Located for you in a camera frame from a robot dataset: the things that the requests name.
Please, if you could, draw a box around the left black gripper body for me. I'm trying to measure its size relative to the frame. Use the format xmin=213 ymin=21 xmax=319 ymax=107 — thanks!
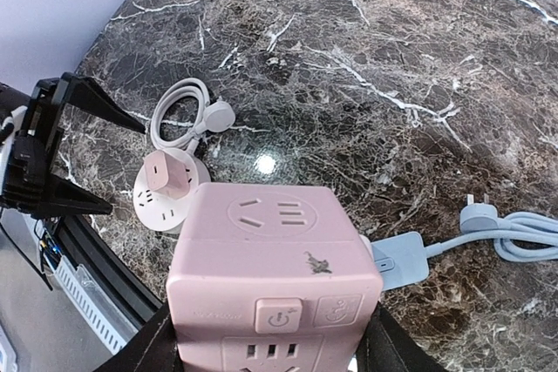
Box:
xmin=1 ymin=78 xmax=64 ymax=194

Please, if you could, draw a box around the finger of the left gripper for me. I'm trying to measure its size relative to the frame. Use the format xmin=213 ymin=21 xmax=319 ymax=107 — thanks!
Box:
xmin=1 ymin=175 xmax=112 ymax=216
xmin=57 ymin=76 xmax=146 ymax=133

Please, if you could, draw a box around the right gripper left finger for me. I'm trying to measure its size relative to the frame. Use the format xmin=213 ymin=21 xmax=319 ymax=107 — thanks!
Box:
xmin=95 ymin=301 xmax=181 ymax=372

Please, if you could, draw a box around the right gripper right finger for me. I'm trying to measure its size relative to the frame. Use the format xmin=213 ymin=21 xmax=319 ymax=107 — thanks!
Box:
xmin=348 ymin=304 xmax=446 ymax=372

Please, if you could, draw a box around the pink round power socket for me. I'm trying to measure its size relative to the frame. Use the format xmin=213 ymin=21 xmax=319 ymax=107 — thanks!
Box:
xmin=133 ymin=148 xmax=210 ymax=233

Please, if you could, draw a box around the pink charger plug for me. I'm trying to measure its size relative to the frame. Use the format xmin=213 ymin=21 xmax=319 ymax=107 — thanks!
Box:
xmin=144 ymin=150 xmax=190 ymax=200

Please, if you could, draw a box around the pink cube socket adapter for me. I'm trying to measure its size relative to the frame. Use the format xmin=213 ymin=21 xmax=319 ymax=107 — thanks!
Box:
xmin=167 ymin=183 xmax=383 ymax=371

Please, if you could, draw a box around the blue power strip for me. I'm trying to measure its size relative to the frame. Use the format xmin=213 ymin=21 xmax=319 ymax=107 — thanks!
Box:
xmin=371 ymin=232 xmax=430 ymax=291

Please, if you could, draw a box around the small circuit board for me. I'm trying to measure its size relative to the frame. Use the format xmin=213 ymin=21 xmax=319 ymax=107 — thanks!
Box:
xmin=33 ymin=220 xmax=63 ymax=273

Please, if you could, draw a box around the right grey cable duct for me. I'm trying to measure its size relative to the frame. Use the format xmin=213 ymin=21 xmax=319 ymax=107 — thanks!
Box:
xmin=54 ymin=256 xmax=127 ymax=355

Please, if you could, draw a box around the black front rail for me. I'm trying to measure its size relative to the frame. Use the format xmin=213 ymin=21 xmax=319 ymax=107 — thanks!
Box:
xmin=52 ymin=215 xmax=162 ymax=328

